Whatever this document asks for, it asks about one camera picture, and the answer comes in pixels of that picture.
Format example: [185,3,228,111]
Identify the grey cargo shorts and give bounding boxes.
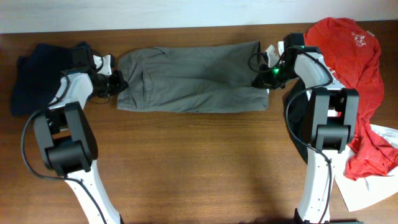
[117,42,269,113]

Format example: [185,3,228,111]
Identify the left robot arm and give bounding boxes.
[28,45,128,224]

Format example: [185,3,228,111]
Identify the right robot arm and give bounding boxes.
[252,33,359,223]

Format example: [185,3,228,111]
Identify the black garment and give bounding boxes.
[283,80,308,163]

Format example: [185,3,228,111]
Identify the navy blue folded garment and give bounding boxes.
[10,44,72,116]

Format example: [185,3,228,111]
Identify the red t-shirt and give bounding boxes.
[304,17,397,180]

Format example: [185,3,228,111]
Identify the white t-shirt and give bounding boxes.
[274,45,397,217]

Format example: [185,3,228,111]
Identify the right black cable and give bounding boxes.
[248,46,334,224]

